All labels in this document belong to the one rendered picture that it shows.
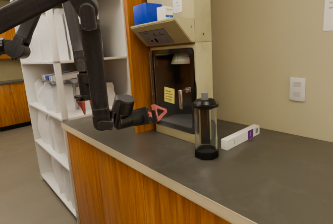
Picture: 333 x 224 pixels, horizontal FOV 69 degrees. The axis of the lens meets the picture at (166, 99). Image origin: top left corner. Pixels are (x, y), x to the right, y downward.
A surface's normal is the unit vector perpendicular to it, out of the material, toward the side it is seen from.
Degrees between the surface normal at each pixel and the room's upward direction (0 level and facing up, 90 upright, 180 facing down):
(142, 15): 90
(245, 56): 90
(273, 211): 0
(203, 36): 90
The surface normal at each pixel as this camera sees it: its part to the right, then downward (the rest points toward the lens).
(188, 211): -0.75, 0.18
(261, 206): -0.06, -0.98
